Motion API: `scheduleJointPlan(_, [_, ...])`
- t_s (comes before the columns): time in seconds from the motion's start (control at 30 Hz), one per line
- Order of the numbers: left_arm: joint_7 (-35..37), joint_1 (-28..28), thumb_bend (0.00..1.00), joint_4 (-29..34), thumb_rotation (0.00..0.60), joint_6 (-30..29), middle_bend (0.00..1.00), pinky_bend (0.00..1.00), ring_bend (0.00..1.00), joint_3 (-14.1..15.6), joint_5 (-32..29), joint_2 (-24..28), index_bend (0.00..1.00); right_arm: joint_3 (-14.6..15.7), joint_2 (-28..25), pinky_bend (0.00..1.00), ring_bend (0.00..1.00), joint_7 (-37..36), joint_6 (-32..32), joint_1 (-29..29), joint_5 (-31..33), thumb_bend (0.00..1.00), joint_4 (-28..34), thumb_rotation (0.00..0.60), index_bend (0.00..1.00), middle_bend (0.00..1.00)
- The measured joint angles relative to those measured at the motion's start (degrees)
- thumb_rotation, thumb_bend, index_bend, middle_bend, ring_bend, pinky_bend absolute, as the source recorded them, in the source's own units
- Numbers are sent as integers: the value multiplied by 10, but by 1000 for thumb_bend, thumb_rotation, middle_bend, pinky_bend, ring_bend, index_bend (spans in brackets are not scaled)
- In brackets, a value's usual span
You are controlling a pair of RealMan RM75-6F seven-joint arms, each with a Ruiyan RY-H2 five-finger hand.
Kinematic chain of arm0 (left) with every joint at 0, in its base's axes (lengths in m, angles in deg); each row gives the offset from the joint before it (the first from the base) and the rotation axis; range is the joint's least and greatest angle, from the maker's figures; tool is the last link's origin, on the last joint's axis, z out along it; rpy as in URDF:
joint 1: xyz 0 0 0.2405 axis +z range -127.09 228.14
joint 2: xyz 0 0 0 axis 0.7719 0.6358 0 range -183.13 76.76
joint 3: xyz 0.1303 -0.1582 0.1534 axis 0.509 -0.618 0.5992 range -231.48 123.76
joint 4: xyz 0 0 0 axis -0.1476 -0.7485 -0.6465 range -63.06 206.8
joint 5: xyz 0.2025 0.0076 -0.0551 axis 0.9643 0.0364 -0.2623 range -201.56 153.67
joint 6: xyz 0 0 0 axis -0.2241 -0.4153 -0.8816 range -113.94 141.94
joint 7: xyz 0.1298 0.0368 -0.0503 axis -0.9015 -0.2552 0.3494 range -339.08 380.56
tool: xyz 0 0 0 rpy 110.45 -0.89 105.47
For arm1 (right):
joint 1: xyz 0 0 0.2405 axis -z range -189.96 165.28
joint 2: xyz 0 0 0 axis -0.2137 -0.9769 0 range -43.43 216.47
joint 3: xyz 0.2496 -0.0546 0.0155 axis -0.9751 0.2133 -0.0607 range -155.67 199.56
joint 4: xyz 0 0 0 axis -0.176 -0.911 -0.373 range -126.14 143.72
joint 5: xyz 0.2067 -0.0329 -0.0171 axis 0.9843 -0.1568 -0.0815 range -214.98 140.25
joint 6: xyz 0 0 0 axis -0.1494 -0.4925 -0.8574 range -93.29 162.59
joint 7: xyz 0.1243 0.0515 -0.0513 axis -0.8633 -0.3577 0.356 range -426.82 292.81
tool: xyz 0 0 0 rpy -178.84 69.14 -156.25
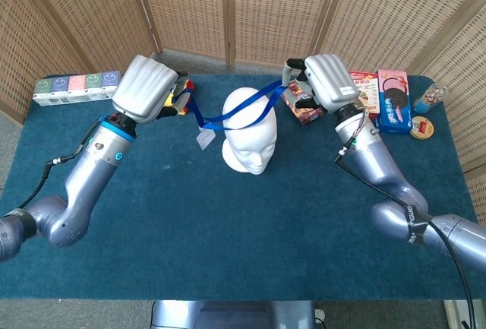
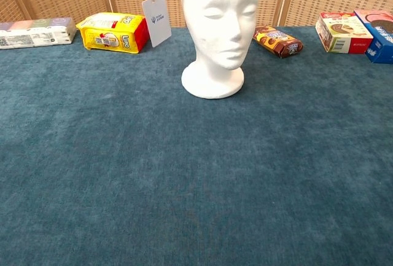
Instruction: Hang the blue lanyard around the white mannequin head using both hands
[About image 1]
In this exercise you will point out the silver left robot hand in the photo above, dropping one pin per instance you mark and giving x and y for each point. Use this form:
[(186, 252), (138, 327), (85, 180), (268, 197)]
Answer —
[(142, 87)]

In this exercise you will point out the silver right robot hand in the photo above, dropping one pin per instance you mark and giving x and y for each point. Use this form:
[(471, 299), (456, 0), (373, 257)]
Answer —
[(330, 80)]

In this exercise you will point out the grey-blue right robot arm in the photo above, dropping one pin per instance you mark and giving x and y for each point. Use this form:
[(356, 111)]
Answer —
[(379, 169)]

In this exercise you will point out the white foam mannequin head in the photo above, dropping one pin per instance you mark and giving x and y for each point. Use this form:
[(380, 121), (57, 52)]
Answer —
[(250, 146)]

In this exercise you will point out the red white Nestle box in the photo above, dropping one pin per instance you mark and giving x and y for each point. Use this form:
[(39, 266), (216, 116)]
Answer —
[(370, 86)]

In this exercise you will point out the brown chocolate cookie pack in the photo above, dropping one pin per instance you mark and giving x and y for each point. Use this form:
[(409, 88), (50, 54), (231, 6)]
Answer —
[(309, 116)]

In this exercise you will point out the multicolour tissue multipack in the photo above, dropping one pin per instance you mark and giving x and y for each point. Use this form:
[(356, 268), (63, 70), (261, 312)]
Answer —
[(76, 86)]

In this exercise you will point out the pink blue Oreo box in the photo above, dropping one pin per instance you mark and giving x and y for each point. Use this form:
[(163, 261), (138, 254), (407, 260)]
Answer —
[(395, 101)]

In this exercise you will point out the clear plastic cup blue base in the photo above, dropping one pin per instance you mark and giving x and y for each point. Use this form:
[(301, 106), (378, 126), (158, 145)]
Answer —
[(429, 99)]

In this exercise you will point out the bamboo folding screen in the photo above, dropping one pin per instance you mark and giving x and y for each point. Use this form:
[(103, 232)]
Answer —
[(266, 2)]

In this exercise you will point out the round wooden red lid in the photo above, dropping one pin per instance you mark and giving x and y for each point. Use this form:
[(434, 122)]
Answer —
[(422, 127)]

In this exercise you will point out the blue table cloth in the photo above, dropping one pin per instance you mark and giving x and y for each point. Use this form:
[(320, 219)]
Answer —
[(190, 230)]

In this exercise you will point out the grey robot torso base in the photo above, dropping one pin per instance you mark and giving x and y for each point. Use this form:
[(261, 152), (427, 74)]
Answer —
[(228, 315)]

